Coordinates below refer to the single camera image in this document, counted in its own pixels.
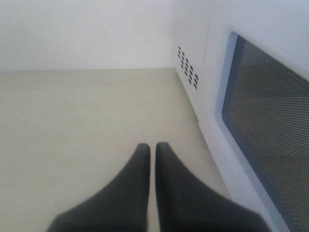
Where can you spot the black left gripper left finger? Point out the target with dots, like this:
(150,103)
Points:
(121,206)

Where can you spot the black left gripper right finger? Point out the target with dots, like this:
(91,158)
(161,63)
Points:
(186,204)

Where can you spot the white microwave door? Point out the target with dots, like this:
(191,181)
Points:
(256,108)

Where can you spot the white microwave oven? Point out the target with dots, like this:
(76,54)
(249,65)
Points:
(206,34)

